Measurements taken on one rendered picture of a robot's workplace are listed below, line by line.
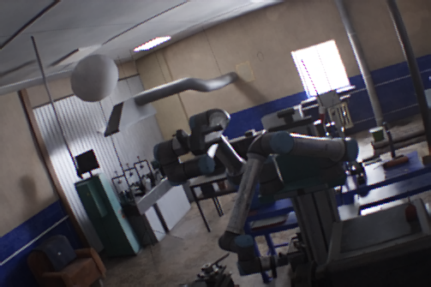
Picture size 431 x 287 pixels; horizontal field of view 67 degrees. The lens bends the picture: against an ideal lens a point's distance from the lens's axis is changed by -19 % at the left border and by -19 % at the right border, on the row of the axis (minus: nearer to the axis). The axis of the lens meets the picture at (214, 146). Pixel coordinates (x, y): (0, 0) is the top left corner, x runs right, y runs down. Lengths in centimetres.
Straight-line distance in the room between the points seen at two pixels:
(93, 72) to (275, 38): 477
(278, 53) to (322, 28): 123
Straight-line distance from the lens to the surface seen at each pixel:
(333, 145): 236
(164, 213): 708
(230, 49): 913
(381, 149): 499
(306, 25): 876
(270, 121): 870
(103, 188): 627
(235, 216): 207
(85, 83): 540
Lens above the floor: 227
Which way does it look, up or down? 10 degrees down
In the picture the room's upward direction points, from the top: 21 degrees counter-clockwise
